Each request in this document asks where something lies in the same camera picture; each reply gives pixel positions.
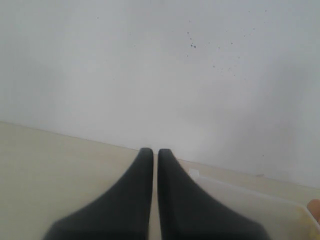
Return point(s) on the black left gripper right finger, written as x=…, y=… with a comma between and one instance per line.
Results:
x=187, y=212

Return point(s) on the yellow plastic egg tray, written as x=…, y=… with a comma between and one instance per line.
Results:
x=308, y=223

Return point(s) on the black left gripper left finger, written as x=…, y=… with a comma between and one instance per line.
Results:
x=121, y=213

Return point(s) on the clear plastic bin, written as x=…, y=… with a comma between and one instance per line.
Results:
x=278, y=216

